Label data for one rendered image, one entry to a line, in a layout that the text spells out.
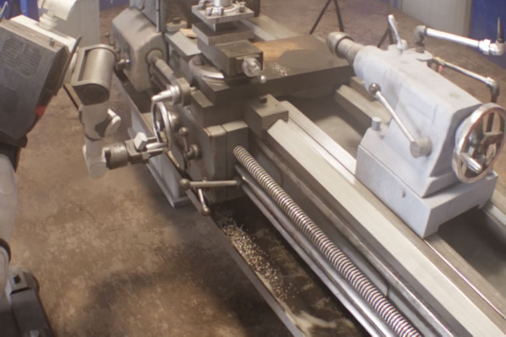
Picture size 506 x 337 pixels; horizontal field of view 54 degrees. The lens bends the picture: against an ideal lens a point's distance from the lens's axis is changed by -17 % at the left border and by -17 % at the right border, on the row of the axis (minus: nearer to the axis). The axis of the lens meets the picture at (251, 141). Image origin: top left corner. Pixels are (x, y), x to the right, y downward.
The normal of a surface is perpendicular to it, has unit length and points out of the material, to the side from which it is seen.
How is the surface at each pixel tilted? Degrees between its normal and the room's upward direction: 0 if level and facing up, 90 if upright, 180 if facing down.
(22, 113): 90
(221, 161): 90
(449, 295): 36
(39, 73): 76
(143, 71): 90
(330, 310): 0
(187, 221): 0
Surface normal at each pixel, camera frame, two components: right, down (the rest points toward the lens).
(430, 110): -0.88, 0.11
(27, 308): 0.01, -0.85
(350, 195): -0.51, -0.56
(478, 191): 0.45, 0.47
